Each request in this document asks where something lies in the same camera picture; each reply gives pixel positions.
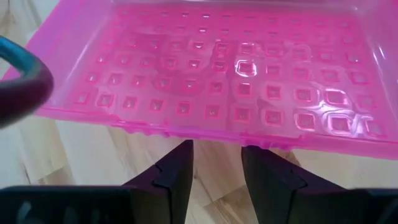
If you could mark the pink lid clear pencil box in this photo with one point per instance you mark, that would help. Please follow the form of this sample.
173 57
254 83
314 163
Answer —
217 77

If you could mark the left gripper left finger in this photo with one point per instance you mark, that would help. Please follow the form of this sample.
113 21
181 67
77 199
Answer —
168 193

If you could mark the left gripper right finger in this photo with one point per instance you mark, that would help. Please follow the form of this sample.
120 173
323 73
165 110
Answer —
280 199

